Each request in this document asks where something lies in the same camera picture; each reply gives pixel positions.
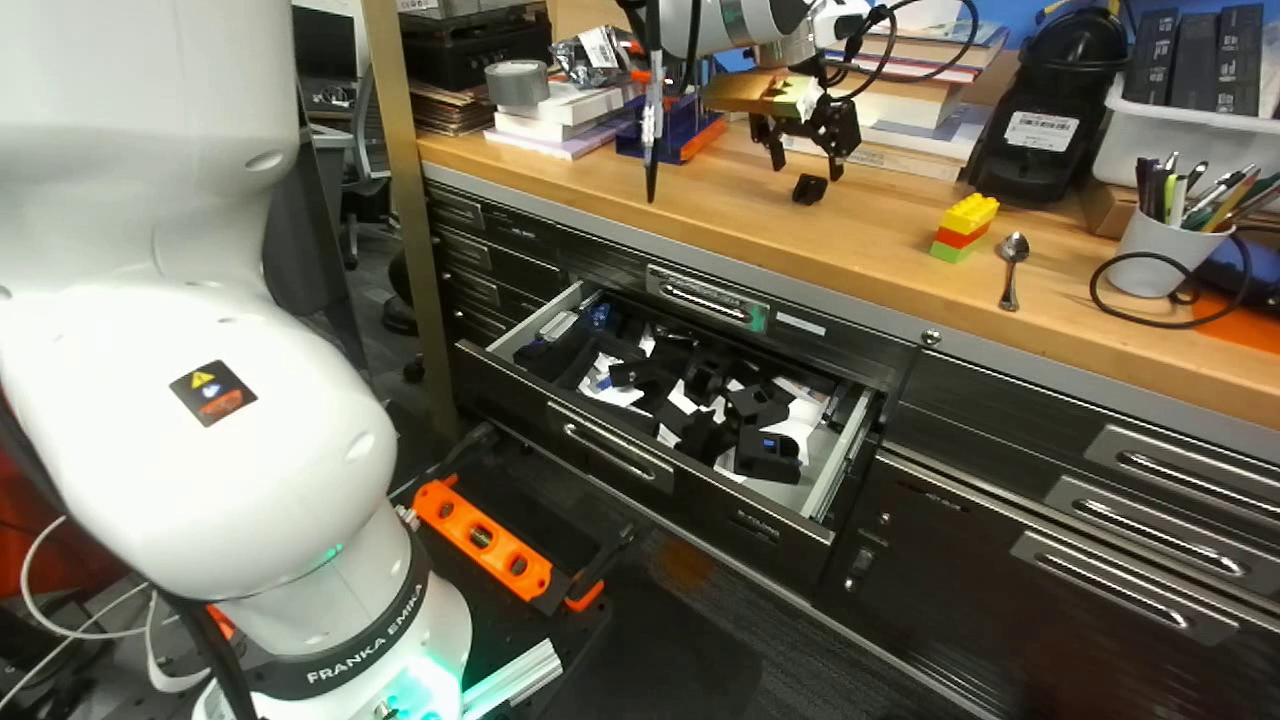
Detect grey duct tape roll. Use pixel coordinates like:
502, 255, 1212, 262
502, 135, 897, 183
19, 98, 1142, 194
485, 61, 549, 108

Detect black label printer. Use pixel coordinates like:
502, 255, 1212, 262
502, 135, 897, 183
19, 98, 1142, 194
965, 9, 1127, 203

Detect small black block part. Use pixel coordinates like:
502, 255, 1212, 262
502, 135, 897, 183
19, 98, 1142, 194
794, 172, 830, 209

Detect white pen cup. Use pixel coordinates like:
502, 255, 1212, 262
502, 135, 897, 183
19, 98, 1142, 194
1106, 158, 1271, 300

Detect open grey tool drawer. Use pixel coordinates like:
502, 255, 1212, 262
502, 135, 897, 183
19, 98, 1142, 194
456, 286, 887, 593

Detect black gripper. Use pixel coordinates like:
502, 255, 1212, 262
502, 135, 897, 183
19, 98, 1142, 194
750, 94, 859, 182

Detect black cube part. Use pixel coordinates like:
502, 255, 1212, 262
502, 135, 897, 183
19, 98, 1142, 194
737, 430, 799, 483

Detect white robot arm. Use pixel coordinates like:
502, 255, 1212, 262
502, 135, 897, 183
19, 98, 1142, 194
0, 0, 473, 720

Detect stack of books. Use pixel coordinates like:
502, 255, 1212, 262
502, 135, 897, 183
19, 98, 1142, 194
825, 17, 1011, 183

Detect orange spirit level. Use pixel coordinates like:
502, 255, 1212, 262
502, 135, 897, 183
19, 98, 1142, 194
413, 476, 605, 618

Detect metal spoon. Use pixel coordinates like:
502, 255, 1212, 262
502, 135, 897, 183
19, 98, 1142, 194
996, 231, 1031, 314

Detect white storage bin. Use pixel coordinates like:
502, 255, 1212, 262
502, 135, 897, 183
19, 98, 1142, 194
1087, 4, 1280, 194

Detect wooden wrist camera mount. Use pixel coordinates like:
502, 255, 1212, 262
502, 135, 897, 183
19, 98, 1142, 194
704, 71, 820, 111

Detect wooden post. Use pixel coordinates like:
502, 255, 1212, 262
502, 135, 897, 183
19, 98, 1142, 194
361, 0, 459, 450

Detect black bracket part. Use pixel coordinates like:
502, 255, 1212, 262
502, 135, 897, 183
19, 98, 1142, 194
658, 380, 725, 434

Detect stacked toy blocks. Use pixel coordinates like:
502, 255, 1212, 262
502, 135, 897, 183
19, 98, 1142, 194
929, 194, 1000, 265

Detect black cable loop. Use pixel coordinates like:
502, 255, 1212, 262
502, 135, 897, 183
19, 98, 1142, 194
1083, 227, 1257, 331

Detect orange hex key set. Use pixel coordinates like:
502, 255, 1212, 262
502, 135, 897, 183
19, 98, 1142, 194
618, 94, 727, 165

